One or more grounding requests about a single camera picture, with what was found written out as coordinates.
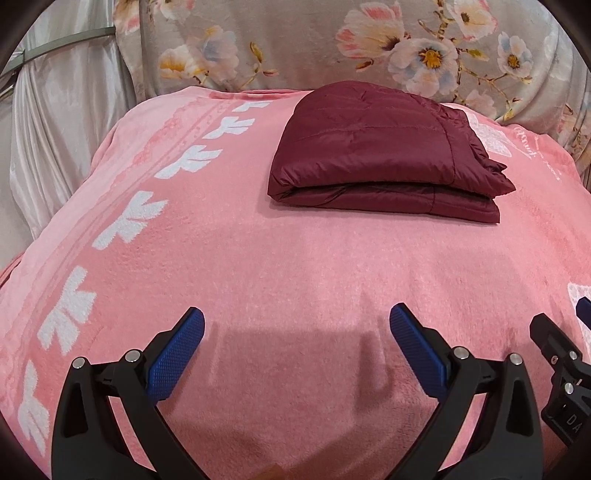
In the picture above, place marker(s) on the grey metal rail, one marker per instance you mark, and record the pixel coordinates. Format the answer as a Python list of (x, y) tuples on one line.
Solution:
[(69, 44)]

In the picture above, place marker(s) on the white satin curtain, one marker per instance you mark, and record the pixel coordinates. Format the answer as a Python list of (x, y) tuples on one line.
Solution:
[(60, 115)]

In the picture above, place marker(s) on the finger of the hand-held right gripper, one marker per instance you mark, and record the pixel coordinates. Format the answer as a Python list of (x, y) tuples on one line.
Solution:
[(549, 341), (586, 311)]

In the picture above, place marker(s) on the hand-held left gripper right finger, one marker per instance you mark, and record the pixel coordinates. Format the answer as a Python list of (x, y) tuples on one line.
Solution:
[(415, 346)]

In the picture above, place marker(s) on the grey floral quilt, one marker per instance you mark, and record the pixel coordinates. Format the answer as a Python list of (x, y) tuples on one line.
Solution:
[(300, 41)]

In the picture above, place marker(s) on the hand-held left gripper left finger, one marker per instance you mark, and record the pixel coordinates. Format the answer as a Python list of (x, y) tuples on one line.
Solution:
[(178, 350)]

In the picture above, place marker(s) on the pink patterned blanket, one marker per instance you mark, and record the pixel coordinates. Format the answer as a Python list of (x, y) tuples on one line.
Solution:
[(277, 277)]

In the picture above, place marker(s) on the maroon puffer jacket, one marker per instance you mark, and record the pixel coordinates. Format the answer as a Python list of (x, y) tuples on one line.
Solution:
[(369, 147)]

